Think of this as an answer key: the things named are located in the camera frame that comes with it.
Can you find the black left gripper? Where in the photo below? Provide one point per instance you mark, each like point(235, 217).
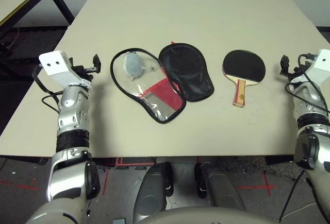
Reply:
point(83, 72)

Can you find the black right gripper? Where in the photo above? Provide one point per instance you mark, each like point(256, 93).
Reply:
point(291, 74)

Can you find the grey left robot leg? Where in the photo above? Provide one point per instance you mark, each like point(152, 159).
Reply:
point(150, 190)

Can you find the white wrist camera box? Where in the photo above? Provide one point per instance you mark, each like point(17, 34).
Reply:
point(55, 67)
point(322, 64)

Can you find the black table base bar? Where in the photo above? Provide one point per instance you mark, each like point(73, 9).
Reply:
point(23, 159)
point(279, 159)

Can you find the small grey blue box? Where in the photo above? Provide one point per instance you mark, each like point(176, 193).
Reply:
point(119, 221)

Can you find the grey robot leg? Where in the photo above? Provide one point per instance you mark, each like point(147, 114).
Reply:
point(150, 190)
point(221, 190)

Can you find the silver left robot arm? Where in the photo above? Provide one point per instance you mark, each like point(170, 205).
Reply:
point(72, 121)

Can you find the black red paddle case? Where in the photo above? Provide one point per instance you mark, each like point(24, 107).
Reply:
point(188, 79)

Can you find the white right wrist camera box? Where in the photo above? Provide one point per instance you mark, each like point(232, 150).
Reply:
point(322, 64)

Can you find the black rubber ping-pong paddle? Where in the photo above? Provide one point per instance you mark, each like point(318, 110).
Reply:
point(243, 65)

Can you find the grey robot torso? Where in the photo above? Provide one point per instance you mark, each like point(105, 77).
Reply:
point(201, 218)

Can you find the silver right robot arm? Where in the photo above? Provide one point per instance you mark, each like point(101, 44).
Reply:
point(309, 121)

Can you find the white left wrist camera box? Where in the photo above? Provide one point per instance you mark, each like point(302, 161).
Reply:
point(55, 67)

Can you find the grey right robot leg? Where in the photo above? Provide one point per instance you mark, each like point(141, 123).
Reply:
point(221, 190)

